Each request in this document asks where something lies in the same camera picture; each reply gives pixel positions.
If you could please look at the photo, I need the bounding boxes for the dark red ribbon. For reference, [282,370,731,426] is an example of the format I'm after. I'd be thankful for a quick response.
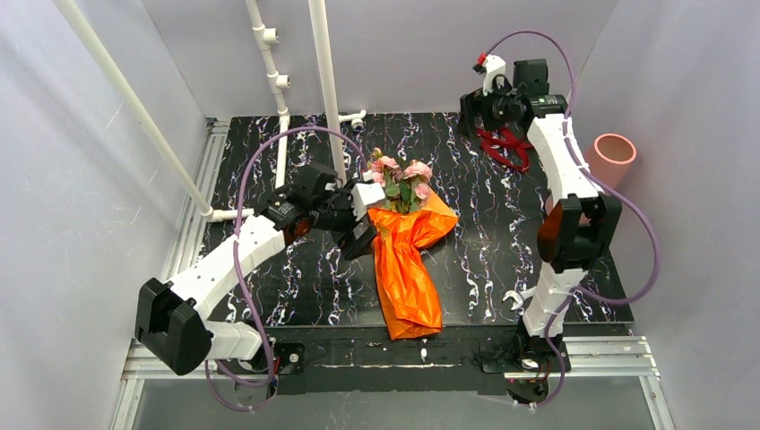
[476,126,533,173]

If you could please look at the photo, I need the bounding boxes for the pink flower bunch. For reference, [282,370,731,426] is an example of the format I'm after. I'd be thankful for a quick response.
[367,148,433,215]

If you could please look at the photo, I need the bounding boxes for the orange wrapping paper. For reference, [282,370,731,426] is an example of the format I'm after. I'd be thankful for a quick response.
[369,193,459,340]

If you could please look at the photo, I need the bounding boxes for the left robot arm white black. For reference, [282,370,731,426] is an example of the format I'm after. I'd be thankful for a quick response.
[134,163,385,375]

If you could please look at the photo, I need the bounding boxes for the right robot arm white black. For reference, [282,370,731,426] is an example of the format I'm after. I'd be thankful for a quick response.
[458,54,622,340]

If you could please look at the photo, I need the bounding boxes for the pink cylindrical vase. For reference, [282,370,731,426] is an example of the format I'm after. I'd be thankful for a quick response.
[537,133,637,214]

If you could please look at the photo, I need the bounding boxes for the silver wrench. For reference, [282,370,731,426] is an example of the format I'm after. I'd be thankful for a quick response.
[502,288,535,311]

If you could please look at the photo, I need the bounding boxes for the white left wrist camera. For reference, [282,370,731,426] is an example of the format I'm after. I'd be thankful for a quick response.
[350,170,385,220]

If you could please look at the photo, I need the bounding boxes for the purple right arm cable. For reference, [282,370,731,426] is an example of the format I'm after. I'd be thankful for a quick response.
[483,30,661,410]

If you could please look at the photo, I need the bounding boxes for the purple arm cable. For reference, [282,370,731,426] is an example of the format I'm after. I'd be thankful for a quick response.
[483,30,661,410]
[203,125,369,413]

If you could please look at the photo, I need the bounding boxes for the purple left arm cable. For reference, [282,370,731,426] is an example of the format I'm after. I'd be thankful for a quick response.
[203,125,369,413]

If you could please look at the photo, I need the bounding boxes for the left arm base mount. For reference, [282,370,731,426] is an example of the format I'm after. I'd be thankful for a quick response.
[214,341,306,400]

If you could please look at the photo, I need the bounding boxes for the white PVC pipe frame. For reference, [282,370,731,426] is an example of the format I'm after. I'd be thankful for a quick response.
[54,0,368,223]

